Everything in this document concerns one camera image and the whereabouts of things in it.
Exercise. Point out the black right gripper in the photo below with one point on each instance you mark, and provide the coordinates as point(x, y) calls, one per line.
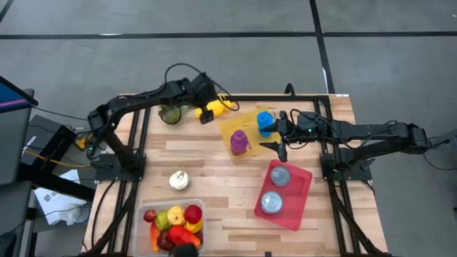
point(300, 128)

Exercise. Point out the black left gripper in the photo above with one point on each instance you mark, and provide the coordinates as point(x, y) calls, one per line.
point(200, 89)

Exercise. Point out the blue plastic squeeze bottle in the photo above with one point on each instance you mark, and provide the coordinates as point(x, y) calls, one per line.
point(265, 123)

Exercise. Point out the yellow plastic squeeze bottle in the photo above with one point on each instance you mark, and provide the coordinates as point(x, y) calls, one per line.
point(218, 106)

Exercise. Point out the yellow translucent plastic bin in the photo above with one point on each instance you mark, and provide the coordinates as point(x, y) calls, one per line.
point(242, 125)

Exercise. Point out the purple plastic squeeze bottle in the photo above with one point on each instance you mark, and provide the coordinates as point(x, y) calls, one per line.
point(238, 142)

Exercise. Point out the silver tin can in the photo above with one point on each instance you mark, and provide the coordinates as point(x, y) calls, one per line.
point(280, 176)

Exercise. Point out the pink translucent plastic bin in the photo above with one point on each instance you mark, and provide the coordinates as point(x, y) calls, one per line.
point(298, 194)

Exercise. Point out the red label tin can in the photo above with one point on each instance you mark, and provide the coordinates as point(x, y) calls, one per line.
point(271, 202)

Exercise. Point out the blue label tin can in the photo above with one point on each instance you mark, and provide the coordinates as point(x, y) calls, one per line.
point(179, 180)

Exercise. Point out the red apple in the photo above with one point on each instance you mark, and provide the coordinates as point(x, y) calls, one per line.
point(193, 214)

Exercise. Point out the yellow star fruit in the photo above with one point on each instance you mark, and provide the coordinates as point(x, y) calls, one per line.
point(195, 227)

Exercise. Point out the yellow pear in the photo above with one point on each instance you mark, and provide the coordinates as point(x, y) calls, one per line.
point(176, 215)

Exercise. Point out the red yellow mango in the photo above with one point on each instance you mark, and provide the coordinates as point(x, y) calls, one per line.
point(182, 235)

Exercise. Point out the small dark red fruit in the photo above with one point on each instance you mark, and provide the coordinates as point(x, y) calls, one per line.
point(149, 215)

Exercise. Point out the green pear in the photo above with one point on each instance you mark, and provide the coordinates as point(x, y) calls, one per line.
point(162, 221)

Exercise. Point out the clear plastic container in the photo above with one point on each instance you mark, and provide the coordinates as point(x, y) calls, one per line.
point(141, 228)

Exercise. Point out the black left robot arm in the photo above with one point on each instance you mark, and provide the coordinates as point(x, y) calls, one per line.
point(125, 103)

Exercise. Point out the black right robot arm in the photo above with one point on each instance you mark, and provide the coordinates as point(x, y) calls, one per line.
point(357, 130)

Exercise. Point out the potted succulent plant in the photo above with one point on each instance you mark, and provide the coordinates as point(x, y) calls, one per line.
point(171, 115)

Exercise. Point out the black case with white text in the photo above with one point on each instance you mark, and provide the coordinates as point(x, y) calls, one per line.
point(39, 139)

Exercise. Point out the clear plastic cup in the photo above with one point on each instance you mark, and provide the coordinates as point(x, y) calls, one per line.
point(74, 214)

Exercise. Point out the white paper sheet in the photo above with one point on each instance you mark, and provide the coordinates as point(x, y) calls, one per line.
point(50, 200)

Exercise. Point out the blue screen monitor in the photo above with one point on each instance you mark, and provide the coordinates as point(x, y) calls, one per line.
point(10, 96)

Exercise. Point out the grey cabinet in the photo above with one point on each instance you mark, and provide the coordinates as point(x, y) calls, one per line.
point(14, 142)

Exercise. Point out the black metal rig frame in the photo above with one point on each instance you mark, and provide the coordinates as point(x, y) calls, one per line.
point(250, 98)

